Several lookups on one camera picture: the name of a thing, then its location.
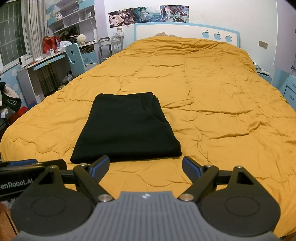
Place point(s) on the light blue nightstand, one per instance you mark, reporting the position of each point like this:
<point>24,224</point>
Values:
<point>263,75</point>

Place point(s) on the white wall socket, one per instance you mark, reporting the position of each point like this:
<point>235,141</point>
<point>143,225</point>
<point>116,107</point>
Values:
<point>119,34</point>

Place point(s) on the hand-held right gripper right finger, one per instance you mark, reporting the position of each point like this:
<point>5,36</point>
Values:
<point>190,169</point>

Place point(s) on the brass wall switch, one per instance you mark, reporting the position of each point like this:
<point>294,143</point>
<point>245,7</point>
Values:
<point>263,44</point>

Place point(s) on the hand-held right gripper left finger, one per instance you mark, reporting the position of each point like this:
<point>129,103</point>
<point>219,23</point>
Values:
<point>100,168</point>

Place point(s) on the black long-sleeve sweater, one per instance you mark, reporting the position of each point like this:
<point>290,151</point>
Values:
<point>124,127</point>

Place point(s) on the window with grille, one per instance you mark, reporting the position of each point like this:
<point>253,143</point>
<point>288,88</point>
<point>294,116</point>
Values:
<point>12,34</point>

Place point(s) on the light blue chair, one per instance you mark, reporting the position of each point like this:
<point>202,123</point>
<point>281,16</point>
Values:
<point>75,58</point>

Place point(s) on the white sphere lamp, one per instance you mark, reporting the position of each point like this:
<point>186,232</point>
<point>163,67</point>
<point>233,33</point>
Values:
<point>81,39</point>

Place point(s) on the white and blue desk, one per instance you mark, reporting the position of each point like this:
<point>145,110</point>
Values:
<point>25,80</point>

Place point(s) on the white sneaker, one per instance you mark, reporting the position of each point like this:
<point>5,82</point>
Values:
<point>65,78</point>
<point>71,75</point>

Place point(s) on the grey utility cart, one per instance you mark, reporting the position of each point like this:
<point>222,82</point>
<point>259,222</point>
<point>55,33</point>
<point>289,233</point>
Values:
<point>106,48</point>

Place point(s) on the striped desk curtain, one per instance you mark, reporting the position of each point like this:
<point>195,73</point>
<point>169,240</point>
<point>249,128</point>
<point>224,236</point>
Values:
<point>48,78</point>

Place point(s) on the small silver clock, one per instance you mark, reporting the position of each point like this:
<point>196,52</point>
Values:
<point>257,66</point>

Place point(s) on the white and blue bookshelf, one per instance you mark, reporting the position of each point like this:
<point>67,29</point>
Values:
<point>69,20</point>

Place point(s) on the white and blue headboard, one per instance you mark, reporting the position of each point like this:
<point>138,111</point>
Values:
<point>180,30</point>

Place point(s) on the light blue drawer unit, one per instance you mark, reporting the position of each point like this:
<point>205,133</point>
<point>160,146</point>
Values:
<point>291,91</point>

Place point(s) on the beige plush pillow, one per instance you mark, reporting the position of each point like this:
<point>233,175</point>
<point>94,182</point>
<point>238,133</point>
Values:
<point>165,34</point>

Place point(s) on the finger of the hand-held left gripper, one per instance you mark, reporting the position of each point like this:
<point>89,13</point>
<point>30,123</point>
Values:
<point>23,162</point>
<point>54,163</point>

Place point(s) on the light window curtain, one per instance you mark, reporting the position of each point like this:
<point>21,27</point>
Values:
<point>35,27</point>

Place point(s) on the mustard yellow quilt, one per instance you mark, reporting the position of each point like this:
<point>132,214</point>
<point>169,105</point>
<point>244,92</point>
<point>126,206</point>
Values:
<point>208,104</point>

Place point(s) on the dark jacket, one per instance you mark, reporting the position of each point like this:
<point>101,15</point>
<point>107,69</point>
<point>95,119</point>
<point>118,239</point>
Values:
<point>10,99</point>

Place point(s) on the white plastic bag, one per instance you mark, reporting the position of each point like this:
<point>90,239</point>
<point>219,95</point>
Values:
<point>64,45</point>

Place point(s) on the red paper bag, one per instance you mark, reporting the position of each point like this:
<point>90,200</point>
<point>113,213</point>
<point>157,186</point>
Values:
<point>19,113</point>

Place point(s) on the small white security camera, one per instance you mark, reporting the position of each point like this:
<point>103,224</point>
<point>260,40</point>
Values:
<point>22,62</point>

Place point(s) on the anime wall poster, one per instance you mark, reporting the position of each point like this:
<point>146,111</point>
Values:
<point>121,18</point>
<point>174,13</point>
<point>146,14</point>

